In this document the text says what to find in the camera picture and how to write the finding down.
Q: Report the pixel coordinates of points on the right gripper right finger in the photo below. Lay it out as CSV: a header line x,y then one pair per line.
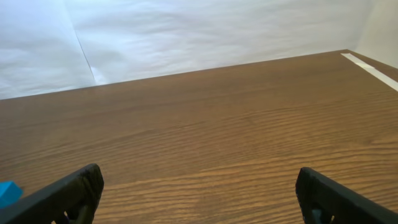
x,y
335,199

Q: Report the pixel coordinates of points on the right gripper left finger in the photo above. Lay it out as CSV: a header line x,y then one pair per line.
x,y
62,196

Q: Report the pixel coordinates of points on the blue cube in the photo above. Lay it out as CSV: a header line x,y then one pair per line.
x,y
7,193

